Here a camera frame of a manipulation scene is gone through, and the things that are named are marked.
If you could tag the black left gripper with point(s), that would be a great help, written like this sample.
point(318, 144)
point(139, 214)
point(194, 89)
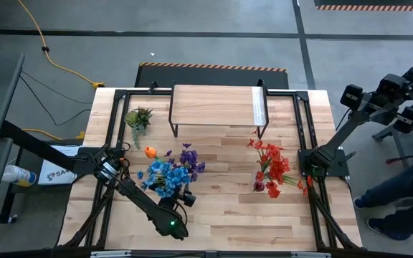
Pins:
point(172, 202)

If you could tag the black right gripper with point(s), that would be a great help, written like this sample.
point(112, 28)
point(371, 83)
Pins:
point(385, 100)

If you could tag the blue artificial flower bunch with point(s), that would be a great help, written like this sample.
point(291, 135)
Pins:
point(170, 177)

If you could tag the purple artificial flower bunch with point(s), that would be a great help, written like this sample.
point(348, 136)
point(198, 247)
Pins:
point(188, 157)

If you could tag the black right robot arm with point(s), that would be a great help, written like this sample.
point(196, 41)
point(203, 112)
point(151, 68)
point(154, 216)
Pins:
point(339, 136)

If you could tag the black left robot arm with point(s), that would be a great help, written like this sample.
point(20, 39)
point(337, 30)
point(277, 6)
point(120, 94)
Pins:
point(142, 200)

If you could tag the dark metal table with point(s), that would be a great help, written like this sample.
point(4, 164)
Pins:
point(402, 147)

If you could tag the silver light strip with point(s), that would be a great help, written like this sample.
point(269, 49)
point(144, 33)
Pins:
point(111, 254)
point(312, 255)

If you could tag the green artificial succulent plant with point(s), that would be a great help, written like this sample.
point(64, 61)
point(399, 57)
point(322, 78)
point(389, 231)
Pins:
point(138, 118)

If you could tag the person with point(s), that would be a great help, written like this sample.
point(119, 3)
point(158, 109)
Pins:
point(407, 190)

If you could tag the black hazard-striped floor mat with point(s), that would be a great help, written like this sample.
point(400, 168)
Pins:
point(210, 77)
point(371, 3)

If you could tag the white printed box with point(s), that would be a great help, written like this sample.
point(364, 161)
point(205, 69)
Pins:
point(52, 173)

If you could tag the white spray bottle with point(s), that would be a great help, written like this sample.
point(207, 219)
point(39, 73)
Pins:
point(18, 175)

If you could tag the grey desk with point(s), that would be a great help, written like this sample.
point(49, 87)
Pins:
point(2, 89)

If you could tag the wooden shelf with black frame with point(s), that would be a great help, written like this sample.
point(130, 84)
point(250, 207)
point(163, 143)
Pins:
point(213, 105)

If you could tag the black aluminium rig frame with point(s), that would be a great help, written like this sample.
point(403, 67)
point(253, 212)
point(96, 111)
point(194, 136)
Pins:
point(138, 92)

